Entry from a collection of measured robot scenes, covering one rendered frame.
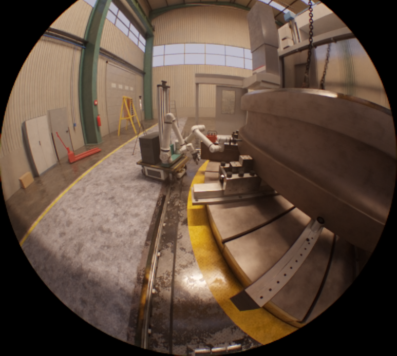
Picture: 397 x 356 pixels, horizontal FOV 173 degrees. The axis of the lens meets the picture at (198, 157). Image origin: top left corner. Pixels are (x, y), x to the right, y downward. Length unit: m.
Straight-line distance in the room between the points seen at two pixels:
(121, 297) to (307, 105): 2.20
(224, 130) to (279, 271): 5.32
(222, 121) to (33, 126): 7.31
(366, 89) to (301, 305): 4.11
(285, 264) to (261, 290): 0.21
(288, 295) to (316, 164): 1.05
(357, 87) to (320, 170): 3.44
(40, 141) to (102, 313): 5.23
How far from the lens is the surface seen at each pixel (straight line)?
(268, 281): 0.79
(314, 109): 1.04
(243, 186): 1.51
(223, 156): 2.58
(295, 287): 1.31
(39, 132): 5.79
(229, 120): 5.61
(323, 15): 7.75
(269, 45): 5.46
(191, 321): 1.39
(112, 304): 1.59
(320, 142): 1.16
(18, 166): 5.98
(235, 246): 1.26
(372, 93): 4.17
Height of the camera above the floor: 1.39
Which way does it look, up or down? 23 degrees down
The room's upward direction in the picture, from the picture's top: straight up
